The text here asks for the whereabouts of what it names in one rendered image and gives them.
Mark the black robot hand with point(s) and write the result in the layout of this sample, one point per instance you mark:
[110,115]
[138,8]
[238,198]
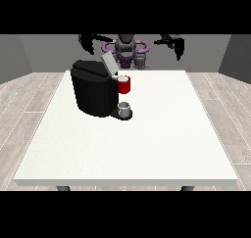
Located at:
[86,41]
[179,44]

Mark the pale grey machine lid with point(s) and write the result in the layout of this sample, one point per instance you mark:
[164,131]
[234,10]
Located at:
[109,63]

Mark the small grey coffee pod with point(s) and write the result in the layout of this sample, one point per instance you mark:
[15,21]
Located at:
[140,61]

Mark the black coffee machine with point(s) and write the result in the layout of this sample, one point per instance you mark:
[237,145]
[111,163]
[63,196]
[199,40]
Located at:
[91,91]

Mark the grey robot trunk purple rings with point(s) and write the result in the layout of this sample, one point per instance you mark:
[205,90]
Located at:
[125,46]

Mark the small grey cup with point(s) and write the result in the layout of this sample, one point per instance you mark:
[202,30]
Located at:
[124,110]

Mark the dark table leg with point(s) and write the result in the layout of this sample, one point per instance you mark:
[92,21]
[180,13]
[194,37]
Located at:
[63,188]
[187,188]

